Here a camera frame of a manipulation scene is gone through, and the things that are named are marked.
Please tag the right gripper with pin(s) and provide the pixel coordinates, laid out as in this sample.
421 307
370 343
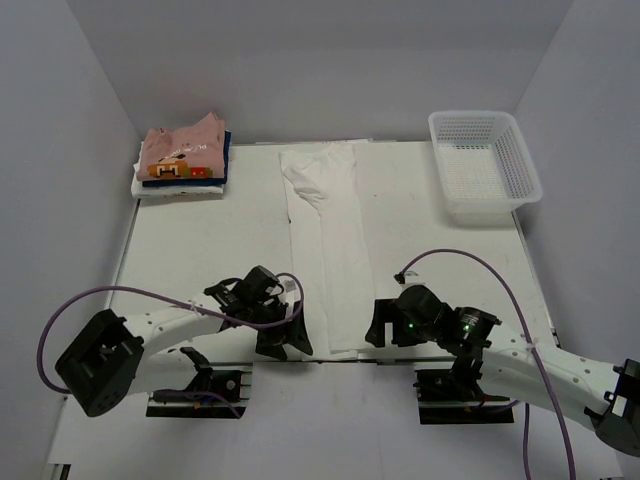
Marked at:
387 310

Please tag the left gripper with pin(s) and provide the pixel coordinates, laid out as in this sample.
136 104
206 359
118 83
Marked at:
294 333

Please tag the white printed t shirt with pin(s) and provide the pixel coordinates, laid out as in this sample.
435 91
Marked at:
325 182

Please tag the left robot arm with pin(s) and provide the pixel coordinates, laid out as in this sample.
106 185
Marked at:
115 356

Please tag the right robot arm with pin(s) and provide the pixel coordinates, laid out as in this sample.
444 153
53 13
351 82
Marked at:
491 358

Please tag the pink folded t shirt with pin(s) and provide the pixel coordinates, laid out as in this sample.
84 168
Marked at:
191 152

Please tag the white plastic basket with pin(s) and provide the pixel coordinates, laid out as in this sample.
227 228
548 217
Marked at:
483 162

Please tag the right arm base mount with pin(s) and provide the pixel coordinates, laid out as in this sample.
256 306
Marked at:
442 402

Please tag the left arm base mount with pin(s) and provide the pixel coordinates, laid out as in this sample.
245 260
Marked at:
213 393

